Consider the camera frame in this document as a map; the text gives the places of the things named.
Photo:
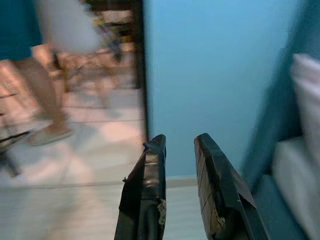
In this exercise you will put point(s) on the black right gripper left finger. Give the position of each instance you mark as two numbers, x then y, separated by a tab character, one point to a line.
150	175

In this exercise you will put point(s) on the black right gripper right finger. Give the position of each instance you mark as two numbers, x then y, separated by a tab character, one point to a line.
215	180

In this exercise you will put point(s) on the teal bed base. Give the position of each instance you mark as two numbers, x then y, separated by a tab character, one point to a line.
275	212

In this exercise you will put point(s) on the mattress with cream sheet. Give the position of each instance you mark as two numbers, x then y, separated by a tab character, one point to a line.
300	175

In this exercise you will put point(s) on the teal upholstered headboard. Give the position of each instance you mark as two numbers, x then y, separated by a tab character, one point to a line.
270	112

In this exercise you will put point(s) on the brown wooden furniture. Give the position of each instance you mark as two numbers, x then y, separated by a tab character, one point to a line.
82	65

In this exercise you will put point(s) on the person in grey shorts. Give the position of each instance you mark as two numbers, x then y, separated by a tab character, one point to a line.
42	82

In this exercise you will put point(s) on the black door frame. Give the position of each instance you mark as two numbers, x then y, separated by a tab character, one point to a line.
142	75

